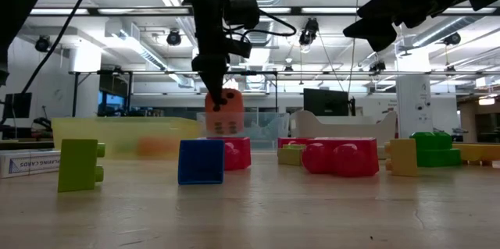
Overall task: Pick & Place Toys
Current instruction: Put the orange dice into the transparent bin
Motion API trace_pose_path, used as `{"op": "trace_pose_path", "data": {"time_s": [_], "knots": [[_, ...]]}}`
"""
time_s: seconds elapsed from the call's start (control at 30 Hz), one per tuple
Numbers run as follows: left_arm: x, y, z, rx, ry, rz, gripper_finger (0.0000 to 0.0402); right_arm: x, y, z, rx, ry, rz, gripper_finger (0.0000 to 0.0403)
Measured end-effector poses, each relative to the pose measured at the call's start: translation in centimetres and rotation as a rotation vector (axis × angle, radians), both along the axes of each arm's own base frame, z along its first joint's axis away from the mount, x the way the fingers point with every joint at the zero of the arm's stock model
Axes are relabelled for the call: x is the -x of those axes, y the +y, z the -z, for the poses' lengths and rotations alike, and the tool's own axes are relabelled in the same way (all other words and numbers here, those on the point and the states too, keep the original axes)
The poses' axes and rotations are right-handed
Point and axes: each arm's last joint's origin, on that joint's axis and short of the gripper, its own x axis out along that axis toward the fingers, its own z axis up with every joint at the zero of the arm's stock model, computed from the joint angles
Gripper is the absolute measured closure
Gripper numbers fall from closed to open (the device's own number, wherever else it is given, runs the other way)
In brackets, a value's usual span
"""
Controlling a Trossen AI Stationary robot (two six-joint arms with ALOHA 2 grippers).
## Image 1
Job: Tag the rectangular wall light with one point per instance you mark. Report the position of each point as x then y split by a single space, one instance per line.
486 101

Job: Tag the green toy block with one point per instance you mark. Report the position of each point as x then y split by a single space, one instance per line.
437 157

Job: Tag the orange foam die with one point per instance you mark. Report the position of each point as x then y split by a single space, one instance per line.
234 102

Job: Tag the black ceiling spotlight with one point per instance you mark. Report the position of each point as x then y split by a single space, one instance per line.
377 66
174 38
43 44
308 32
452 39

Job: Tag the playing cards box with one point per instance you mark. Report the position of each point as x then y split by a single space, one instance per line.
31 163

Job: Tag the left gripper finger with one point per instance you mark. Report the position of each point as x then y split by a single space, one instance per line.
215 85

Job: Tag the black monitor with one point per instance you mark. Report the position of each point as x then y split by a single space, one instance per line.
17 104
326 102

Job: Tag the yellow long brick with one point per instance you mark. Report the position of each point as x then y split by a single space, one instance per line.
476 151

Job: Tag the long background rail frame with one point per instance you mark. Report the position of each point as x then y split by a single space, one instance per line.
429 72

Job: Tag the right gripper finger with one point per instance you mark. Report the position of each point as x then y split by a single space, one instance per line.
373 34
383 7

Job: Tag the large red toy block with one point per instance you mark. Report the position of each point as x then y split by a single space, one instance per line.
363 155

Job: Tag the pale yellow brick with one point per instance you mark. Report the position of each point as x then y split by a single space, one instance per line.
404 159

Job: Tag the lime green brick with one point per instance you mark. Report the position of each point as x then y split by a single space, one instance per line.
78 167

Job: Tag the light green small brick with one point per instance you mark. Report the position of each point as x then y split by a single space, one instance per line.
289 157

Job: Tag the white pillar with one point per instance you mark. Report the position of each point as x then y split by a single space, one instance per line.
414 104

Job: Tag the white plastic bin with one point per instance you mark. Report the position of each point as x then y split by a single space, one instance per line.
343 126

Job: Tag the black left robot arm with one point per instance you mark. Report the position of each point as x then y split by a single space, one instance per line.
211 22

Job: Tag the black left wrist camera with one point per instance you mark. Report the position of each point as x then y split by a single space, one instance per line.
242 9

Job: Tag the large orange toy block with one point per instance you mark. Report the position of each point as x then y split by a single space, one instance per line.
158 146

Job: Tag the blue toy block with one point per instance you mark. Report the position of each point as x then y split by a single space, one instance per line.
201 163

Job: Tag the yellow translucent bin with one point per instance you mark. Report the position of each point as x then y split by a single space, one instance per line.
86 132

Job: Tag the clear plastic bin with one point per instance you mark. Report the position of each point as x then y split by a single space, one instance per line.
269 128

